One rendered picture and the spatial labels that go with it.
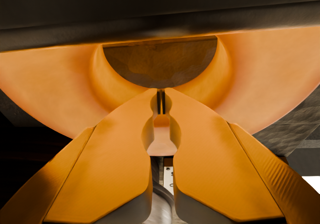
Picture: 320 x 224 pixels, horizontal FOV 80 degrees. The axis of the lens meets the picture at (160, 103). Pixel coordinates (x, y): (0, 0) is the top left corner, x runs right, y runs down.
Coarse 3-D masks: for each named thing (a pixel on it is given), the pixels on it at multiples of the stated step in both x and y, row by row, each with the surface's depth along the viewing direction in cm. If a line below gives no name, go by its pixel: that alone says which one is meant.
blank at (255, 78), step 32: (256, 32) 7; (288, 32) 7; (0, 64) 8; (32, 64) 8; (64, 64) 8; (96, 64) 10; (224, 64) 10; (256, 64) 8; (288, 64) 8; (32, 96) 10; (64, 96) 10; (96, 96) 10; (128, 96) 12; (192, 96) 12; (224, 96) 10; (256, 96) 10; (288, 96) 10; (64, 128) 12; (160, 128) 12; (256, 128) 12
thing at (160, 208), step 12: (0, 168) 22; (12, 168) 22; (24, 168) 22; (36, 168) 23; (0, 180) 21; (12, 180) 21; (24, 180) 22; (0, 192) 20; (12, 192) 21; (0, 204) 20; (156, 204) 30; (168, 204) 34; (156, 216) 29; (168, 216) 33
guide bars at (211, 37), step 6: (204, 36) 13; (210, 36) 13; (126, 42) 13; (132, 42) 13; (138, 42) 13; (144, 42) 14; (150, 42) 14; (156, 42) 14; (162, 42) 14; (168, 42) 14; (174, 42) 14; (180, 42) 14; (108, 48) 14; (114, 48) 14
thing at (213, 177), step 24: (168, 96) 10; (192, 120) 8; (216, 120) 8; (192, 144) 7; (216, 144) 7; (192, 168) 6; (216, 168) 6; (240, 168) 6; (192, 192) 6; (216, 192) 6; (240, 192) 6; (264, 192) 5; (192, 216) 6; (216, 216) 5; (240, 216) 5; (264, 216) 5
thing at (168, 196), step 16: (0, 128) 29; (16, 128) 29; (32, 128) 29; (48, 128) 29; (0, 144) 27; (16, 144) 27; (32, 144) 27; (48, 144) 28; (64, 144) 28; (0, 160) 22; (16, 160) 22; (32, 160) 22; (48, 160) 23; (160, 192) 31
